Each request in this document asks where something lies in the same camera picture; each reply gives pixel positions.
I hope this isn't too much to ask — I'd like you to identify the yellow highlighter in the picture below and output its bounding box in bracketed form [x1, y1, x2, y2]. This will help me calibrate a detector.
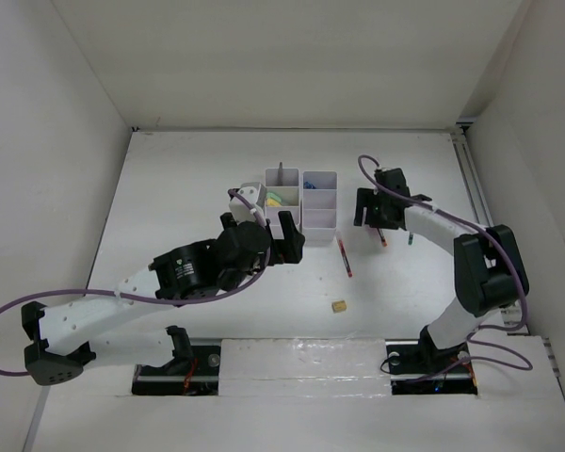
[266, 198, 286, 207]

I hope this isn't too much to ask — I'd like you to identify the green highlighter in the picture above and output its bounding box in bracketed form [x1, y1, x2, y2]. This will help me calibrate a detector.
[266, 191, 282, 201]

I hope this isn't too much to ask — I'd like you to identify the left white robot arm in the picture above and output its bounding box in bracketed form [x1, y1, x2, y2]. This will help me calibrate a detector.
[21, 211, 305, 386]

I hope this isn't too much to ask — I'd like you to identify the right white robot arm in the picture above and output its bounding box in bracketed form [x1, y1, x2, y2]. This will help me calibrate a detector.
[354, 166, 529, 384]

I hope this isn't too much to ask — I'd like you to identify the right white organizer box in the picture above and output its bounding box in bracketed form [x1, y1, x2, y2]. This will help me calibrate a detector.
[301, 170, 338, 244]

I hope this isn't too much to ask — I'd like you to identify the white organizer box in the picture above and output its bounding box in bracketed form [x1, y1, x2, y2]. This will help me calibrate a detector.
[265, 167, 302, 239]
[301, 170, 338, 244]

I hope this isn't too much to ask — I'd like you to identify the orange red pen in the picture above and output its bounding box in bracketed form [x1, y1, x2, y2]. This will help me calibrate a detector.
[376, 228, 388, 248]

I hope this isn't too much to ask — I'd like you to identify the left white organizer box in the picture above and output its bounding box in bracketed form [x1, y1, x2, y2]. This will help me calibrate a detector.
[265, 167, 302, 239]

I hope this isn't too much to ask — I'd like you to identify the small tan eraser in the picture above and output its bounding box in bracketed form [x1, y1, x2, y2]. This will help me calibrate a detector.
[331, 300, 347, 314]

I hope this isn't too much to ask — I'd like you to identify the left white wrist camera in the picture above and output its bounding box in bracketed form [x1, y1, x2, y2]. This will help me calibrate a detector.
[228, 182, 266, 224]

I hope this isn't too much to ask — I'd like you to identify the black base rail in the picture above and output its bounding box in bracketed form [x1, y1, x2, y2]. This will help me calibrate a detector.
[131, 336, 479, 396]

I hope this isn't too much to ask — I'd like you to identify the aluminium side rail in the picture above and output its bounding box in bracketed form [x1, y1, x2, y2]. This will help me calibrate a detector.
[450, 119, 528, 334]

